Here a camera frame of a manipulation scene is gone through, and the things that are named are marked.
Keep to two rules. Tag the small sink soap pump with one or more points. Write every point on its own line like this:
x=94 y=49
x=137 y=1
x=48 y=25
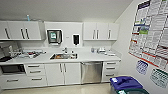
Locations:
x=72 y=52

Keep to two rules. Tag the stainless steel sink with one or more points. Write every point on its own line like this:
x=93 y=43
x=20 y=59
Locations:
x=63 y=56

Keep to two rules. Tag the black coffee maker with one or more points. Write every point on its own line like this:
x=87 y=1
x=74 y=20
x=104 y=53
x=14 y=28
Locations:
x=5 y=53

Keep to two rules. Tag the large printed wall poster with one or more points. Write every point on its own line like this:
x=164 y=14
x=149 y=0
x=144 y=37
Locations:
x=151 y=30

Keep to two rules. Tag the stainless steel dishwasher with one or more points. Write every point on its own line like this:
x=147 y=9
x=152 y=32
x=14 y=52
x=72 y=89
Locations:
x=91 y=72

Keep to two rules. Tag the chrome sink faucet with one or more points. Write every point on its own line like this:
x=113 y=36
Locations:
x=65 y=50

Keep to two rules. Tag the white upper cabinet wide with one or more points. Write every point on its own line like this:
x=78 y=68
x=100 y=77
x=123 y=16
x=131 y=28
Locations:
x=100 y=31

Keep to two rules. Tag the grey paper towel dispenser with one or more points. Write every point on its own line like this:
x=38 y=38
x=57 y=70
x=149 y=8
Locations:
x=54 y=36

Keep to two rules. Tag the white lower double-door cabinet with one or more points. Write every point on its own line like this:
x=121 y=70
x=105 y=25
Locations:
x=63 y=73

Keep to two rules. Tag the white wide drawer stack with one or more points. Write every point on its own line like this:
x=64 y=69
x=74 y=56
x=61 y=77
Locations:
x=35 y=75

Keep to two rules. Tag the blue recycling bin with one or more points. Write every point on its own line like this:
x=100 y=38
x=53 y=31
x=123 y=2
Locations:
x=125 y=82

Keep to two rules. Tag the white bottle blue label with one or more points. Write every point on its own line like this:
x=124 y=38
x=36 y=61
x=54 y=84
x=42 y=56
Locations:
x=92 y=50

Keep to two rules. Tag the rounded green wall poster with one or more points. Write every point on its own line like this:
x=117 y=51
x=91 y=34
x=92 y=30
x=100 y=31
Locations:
x=160 y=78

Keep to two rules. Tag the round blue wall poster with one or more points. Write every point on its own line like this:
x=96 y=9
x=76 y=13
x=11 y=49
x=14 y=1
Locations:
x=142 y=67

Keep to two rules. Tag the built-in black microwave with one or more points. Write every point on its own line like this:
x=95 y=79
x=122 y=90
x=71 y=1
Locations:
x=11 y=69

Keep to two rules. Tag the black wall soap dispenser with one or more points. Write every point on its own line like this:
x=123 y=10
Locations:
x=76 y=39

